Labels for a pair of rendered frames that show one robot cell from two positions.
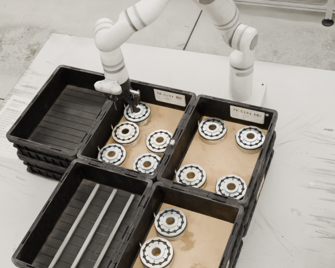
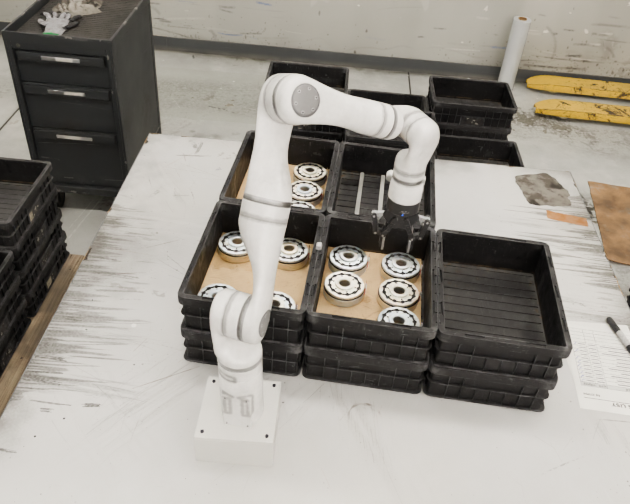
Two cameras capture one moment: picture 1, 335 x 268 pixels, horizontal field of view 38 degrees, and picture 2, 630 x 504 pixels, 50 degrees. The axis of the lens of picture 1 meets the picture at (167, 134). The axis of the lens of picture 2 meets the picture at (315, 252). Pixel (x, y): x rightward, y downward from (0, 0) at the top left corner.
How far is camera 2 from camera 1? 2.30 m
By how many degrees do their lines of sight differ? 88
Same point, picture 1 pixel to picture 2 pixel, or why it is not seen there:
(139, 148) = (372, 288)
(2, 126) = (623, 362)
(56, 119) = (519, 317)
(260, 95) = (206, 409)
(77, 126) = (480, 310)
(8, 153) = (574, 325)
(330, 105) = (76, 454)
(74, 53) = not seen: outside the picture
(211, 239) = not seen: hidden behind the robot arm
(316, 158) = (120, 358)
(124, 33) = not seen: hidden behind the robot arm
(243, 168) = (225, 275)
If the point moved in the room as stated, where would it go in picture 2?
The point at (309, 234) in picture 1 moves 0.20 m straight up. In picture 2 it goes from (145, 274) to (139, 218)
